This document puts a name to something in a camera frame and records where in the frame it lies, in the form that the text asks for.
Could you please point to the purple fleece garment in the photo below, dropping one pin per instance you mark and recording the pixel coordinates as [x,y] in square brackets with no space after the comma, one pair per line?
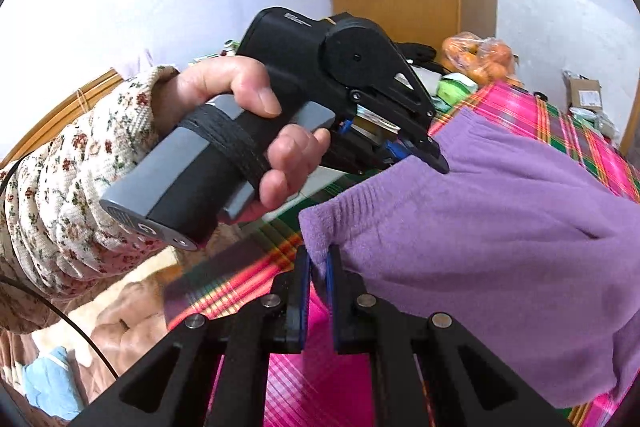
[475,232]

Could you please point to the pink green plaid bed sheet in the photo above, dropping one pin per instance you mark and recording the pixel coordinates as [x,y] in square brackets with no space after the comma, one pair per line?
[300,387]

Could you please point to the person's left forearm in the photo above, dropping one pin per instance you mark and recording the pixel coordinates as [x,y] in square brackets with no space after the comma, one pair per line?
[60,187]

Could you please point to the black cloth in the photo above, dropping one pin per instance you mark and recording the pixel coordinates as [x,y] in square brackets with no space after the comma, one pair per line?
[420,54]

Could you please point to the light blue cloth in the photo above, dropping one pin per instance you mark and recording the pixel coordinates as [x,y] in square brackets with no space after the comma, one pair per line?
[50,382]

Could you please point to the bag of oranges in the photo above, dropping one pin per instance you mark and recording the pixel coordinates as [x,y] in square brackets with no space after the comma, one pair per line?
[480,54]

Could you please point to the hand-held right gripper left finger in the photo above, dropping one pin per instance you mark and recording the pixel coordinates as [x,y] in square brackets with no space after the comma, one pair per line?
[305,307]

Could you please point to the person's left hand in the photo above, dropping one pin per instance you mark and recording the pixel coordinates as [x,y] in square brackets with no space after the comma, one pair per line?
[220,79]

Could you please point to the brown cardboard box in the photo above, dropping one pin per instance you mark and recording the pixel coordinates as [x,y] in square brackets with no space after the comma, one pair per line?
[582,92]

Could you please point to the brown blanket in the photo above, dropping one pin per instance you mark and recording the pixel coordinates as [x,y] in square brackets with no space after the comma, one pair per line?
[130,317]

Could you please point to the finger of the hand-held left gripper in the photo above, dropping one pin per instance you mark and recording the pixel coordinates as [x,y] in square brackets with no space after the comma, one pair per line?
[360,157]
[410,102]

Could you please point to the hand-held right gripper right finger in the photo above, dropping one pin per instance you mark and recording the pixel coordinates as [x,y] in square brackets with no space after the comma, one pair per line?
[332,307]

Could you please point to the wooden bed rail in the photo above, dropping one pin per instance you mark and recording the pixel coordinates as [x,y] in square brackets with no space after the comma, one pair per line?
[65,107]

